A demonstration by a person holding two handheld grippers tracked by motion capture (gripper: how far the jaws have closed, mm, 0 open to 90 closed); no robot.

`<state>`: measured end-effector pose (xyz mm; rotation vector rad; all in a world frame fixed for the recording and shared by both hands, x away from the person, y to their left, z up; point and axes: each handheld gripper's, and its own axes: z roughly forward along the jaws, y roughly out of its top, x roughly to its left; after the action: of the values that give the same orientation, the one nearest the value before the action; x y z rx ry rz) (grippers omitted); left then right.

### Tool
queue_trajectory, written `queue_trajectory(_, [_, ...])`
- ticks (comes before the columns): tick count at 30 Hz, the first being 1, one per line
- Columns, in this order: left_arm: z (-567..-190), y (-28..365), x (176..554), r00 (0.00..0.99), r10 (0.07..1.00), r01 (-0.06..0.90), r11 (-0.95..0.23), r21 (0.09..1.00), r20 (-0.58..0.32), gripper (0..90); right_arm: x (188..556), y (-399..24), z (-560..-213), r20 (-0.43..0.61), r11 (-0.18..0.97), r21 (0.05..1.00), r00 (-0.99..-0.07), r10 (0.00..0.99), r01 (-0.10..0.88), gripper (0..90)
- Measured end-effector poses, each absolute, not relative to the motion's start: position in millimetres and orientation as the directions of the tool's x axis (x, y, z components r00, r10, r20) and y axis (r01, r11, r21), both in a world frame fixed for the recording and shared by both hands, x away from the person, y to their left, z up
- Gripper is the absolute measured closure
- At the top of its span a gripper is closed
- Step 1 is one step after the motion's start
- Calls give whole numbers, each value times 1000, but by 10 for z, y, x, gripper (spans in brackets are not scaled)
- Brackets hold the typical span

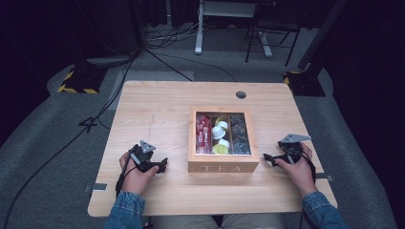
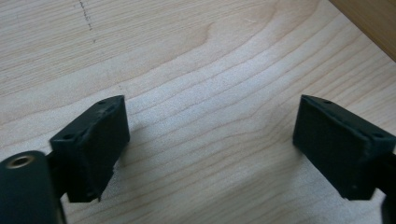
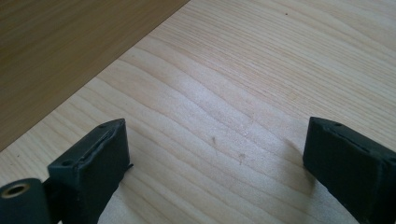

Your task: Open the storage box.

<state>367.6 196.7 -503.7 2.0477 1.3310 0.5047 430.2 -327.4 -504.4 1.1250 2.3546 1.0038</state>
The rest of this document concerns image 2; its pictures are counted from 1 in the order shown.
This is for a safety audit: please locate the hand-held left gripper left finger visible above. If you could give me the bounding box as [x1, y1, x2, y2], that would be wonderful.
[49, 94, 131, 203]

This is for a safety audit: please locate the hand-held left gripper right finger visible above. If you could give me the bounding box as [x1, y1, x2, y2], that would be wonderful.
[291, 94, 396, 202]

